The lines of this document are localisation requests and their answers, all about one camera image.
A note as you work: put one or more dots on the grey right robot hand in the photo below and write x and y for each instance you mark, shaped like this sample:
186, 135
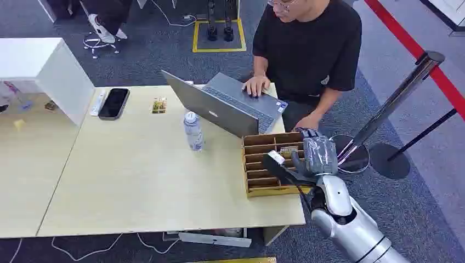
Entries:
321, 156

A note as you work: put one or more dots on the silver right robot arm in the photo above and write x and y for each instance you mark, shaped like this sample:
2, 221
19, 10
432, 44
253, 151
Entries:
354, 228

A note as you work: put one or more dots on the card with printed picture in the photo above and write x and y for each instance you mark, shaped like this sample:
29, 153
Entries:
289, 150
159, 105

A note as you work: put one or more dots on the person's left hand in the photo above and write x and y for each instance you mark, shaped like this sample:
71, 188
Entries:
308, 121

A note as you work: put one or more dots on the person's hand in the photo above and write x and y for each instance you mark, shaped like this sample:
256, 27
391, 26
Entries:
308, 121
256, 86

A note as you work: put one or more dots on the wooden card box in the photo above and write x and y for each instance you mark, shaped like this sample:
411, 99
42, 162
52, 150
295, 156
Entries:
259, 181

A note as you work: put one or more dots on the wooden desk leg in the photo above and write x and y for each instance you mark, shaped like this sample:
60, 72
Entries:
274, 234

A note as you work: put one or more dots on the person's right hand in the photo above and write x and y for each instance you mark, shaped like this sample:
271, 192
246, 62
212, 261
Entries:
256, 86

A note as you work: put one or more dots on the grey laptop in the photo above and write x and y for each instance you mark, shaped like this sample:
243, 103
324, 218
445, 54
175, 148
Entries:
218, 109

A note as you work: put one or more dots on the clear plastic water bottle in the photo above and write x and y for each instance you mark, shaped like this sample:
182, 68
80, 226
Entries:
194, 134

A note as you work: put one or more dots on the red barrier belt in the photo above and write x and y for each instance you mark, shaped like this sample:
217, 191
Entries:
417, 51

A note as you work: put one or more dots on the black robot legs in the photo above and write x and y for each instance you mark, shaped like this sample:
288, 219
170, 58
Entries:
219, 21

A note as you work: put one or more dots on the white furniture with dark edge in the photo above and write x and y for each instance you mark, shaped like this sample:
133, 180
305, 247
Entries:
447, 12

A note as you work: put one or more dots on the black smartphone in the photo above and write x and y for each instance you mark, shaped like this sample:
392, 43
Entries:
114, 103

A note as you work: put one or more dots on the white remote control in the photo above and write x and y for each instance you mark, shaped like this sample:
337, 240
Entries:
97, 103

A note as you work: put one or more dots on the chrome stool base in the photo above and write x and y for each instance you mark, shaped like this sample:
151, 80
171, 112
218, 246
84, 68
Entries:
97, 45

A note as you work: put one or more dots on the person on stool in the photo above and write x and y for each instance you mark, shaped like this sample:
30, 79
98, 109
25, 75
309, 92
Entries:
105, 18

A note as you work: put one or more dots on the small brown object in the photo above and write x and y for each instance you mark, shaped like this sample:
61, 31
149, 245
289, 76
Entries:
51, 105

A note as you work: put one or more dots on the white cabinet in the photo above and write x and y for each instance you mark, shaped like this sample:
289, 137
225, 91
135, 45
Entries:
43, 69

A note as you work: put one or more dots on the black stanchion post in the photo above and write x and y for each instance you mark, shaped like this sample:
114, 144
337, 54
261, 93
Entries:
390, 161

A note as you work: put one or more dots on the silver stanchion post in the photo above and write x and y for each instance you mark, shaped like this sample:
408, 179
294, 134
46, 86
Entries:
396, 98

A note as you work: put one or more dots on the white desk bracket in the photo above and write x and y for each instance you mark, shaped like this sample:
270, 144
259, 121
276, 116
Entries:
214, 239

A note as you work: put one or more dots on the yellow floor tape frame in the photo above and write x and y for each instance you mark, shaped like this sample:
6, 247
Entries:
219, 49

